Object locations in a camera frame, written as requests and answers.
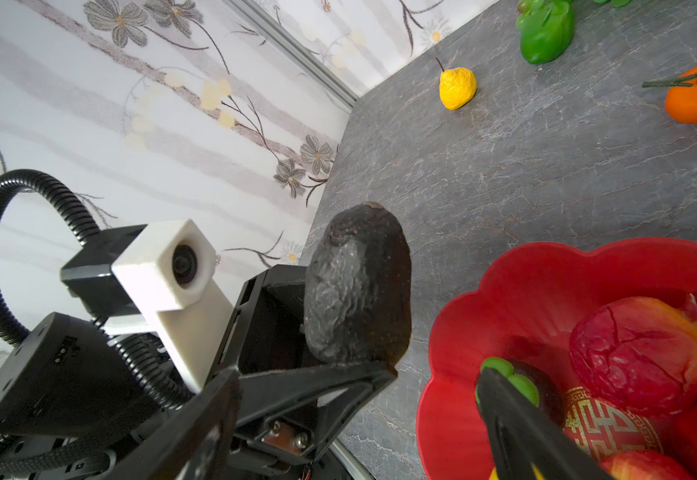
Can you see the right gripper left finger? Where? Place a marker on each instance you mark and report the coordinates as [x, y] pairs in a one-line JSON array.
[[195, 443]]

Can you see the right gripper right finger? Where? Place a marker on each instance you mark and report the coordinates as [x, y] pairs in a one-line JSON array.
[[523, 440]]

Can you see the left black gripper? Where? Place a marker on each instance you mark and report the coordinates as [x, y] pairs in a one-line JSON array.
[[293, 406]]

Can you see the yellow lemon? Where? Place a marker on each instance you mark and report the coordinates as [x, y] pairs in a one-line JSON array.
[[538, 474]]

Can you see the red apple fruit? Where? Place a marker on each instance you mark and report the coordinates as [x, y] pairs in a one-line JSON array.
[[644, 465]]

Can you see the dark avocado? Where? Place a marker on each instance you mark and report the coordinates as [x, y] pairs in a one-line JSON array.
[[357, 294]]

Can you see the dark red pomegranate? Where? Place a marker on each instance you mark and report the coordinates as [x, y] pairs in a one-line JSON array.
[[639, 354]]

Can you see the red flower-shaped fruit bowl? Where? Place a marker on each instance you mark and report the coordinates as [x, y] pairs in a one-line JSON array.
[[525, 308]]

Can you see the green lime fruit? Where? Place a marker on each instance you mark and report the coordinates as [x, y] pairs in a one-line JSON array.
[[547, 29]]

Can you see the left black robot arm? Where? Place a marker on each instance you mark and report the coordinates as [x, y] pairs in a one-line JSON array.
[[70, 409]]

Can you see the green grape bunch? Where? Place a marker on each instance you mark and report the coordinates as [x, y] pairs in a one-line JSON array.
[[614, 3]]

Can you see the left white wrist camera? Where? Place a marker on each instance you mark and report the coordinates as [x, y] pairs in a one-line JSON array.
[[155, 279]]

